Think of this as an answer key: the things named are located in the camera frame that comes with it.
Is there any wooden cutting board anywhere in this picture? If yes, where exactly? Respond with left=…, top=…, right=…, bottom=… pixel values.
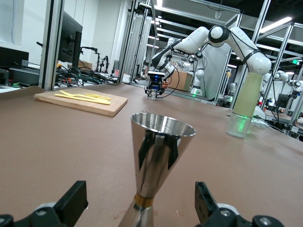
left=34, top=87, right=129, bottom=117

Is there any yellow plastic knife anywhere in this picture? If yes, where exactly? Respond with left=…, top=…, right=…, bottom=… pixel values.
left=53, top=93, right=112, bottom=105

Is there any yellow plastic fork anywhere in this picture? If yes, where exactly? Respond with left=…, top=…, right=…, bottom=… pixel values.
left=59, top=89, right=100, bottom=99

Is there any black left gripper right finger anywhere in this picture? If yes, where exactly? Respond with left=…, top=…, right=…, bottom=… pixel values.
left=194, top=181, right=283, bottom=227

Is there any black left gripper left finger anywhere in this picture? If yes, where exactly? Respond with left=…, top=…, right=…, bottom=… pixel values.
left=0, top=181, right=89, bottom=227

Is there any black computer monitor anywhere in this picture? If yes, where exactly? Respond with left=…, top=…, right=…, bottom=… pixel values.
left=58, top=10, right=83, bottom=69

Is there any green sleeved glass bottle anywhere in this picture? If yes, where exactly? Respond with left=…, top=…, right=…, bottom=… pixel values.
left=226, top=72, right=264, bottom=140

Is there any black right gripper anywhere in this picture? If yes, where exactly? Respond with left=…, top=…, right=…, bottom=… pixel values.
left=143, top=76, right=167, bottom=99

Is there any aluminium frame post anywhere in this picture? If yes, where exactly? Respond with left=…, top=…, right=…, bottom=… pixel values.
left=39, top=0, right=65, bottom=91

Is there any white right wrist adapter plate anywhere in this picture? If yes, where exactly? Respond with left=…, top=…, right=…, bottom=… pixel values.
left=147, top=70, right=166, bottom=78

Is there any cardboard box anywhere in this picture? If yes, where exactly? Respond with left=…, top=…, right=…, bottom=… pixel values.
left=165, top=70, right=194, bottom=92

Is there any steel double jigger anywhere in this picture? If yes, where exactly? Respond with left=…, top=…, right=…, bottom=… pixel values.
left=117, top=113, right=197, bottom=227

